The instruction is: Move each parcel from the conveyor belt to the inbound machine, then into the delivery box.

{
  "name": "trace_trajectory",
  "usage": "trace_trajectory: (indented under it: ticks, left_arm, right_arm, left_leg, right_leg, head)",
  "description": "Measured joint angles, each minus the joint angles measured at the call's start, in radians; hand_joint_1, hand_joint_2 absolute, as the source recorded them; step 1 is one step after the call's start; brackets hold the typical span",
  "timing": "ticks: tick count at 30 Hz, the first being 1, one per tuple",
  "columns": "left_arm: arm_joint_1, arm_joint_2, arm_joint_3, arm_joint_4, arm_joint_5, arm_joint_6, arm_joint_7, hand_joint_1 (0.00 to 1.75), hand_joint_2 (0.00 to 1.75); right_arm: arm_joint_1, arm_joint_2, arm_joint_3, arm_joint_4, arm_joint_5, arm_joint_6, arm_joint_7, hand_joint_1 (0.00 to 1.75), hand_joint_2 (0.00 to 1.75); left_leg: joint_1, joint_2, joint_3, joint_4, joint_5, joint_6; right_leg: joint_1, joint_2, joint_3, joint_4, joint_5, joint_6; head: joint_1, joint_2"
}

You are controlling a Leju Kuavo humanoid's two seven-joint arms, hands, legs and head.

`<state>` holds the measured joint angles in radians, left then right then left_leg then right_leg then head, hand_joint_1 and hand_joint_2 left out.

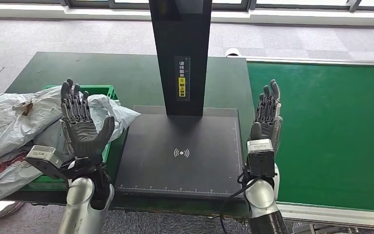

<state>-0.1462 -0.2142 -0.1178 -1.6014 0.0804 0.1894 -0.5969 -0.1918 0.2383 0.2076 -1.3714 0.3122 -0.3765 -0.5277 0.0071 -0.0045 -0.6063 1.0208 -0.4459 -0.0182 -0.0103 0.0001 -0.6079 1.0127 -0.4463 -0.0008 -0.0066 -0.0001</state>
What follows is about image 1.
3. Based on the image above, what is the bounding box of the white window sill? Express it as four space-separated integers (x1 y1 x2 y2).
0 3 374 27

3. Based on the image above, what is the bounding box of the grey parcel bag red print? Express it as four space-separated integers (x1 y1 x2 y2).
33 94 141 156
0 85 65 162
0 150 47 206

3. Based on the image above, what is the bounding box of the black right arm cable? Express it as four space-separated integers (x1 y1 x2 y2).
219 173 262 234

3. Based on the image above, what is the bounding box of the aluminium conveyor frame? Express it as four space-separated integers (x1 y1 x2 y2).
224 47 374 231

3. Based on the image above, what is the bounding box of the green plastic crate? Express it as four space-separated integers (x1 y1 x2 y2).
20 84 119 191

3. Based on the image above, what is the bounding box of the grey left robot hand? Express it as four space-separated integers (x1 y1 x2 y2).
60 78 116 162

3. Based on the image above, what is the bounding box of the white conveyor roller end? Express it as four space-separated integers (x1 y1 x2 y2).
224 47 240 58

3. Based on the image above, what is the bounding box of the round chrome base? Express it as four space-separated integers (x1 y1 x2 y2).
0 200 25 219

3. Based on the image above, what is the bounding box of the green conveyor belt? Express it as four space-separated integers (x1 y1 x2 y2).
246 61 374 213

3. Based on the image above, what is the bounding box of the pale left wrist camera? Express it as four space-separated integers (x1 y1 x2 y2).
24 145 75 181

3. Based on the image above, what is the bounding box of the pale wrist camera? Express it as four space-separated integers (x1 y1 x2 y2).
246 139 277 178
24 145 75 181

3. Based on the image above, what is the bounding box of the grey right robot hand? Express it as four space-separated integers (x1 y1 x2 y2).
250 79 284 153

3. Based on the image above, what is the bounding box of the dark green table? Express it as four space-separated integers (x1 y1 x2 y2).
4 51 257 217

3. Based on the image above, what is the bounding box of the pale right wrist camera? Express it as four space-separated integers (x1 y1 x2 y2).
246 139 277 178

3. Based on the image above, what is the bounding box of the black inbound scanner machine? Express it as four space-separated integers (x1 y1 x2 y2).
113 0 246 201

